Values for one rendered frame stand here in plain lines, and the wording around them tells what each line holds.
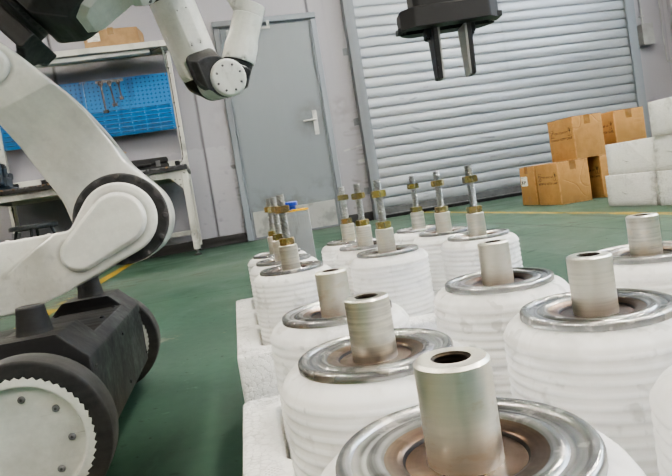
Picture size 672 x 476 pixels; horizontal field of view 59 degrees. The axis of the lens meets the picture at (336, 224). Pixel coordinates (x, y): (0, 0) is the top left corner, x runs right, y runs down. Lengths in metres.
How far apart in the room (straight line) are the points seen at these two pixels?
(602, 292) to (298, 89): 5.69
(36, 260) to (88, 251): 0.08
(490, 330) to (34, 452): 0.59
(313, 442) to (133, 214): 0.70
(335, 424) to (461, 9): 0.58
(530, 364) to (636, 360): 0.05
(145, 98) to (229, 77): 4.54
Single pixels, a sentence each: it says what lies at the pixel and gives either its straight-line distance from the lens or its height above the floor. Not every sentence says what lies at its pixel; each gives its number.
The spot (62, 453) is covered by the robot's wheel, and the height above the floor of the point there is 0.08.
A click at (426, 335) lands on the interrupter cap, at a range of 0.31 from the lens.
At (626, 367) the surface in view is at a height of 0.24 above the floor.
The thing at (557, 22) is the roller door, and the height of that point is 1.74.
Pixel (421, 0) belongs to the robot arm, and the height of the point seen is 0.54.
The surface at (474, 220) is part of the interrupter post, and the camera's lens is 0.75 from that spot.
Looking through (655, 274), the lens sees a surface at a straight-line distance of 0.45.
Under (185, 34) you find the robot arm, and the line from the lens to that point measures 1.29.
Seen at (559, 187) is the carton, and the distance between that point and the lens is 4.42.
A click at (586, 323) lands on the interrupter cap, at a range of 0.30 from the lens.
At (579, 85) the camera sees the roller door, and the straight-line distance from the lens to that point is 6.99.
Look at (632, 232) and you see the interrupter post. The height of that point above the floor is 0.27.
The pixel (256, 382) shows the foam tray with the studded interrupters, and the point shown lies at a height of 0.15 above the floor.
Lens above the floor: 0.33
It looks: 3 degrees down
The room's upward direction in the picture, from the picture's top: 9 degrees counter-clockwise
